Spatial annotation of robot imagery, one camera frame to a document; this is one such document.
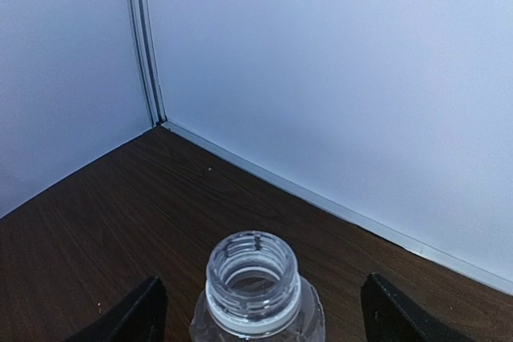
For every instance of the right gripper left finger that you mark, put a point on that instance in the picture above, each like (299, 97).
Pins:
(139, 316)

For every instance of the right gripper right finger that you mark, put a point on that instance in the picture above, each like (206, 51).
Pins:
(390, 315)

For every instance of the clear bottle white cap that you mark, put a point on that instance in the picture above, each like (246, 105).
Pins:
(255, 292)

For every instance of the back aluminium baseboard rail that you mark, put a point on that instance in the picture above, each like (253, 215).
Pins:
(407, 242)

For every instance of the left aluminium frame post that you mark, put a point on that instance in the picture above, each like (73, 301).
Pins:
(146, 60)

